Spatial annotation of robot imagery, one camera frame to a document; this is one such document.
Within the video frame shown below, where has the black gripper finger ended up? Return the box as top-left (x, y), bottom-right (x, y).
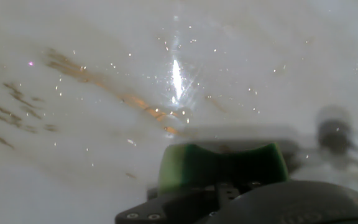
top-left (114, 180), bottom-right (262, 224)

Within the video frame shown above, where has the green sponge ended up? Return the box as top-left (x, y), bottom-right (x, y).
top-left (157, 142), bottom-right (290, 195)

